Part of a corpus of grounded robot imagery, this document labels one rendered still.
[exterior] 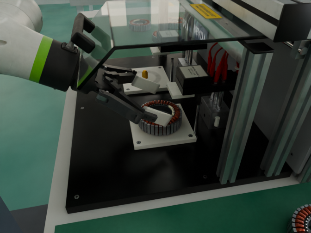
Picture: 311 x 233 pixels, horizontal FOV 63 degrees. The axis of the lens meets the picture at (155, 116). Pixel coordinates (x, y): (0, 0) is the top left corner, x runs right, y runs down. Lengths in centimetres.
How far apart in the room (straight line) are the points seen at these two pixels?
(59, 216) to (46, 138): 140
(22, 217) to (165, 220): 110
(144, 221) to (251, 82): 31
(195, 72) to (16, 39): 36
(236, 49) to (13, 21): 39
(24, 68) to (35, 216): 108
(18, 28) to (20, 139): 151
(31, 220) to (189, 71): 115
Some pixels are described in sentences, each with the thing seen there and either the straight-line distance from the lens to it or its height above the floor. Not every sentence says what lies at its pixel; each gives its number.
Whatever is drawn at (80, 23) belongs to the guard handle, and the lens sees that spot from 45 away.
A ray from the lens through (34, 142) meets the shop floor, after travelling 192.
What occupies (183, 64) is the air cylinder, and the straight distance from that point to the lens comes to 85.
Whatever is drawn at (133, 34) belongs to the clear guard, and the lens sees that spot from 38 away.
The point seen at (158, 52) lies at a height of 88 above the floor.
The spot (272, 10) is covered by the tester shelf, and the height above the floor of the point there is 110.
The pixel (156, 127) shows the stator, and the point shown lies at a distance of 59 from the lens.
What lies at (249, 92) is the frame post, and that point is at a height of 99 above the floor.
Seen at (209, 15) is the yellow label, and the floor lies 107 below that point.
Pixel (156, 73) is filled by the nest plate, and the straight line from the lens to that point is 88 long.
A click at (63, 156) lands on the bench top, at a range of 65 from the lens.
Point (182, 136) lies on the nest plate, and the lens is 61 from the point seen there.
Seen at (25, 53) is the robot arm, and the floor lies 101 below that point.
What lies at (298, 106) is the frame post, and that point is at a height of 95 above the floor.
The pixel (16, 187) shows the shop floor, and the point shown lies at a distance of 168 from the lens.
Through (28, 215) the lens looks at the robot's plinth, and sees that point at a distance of 151.
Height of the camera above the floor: 119
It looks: 37 degrees down
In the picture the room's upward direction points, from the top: straight up
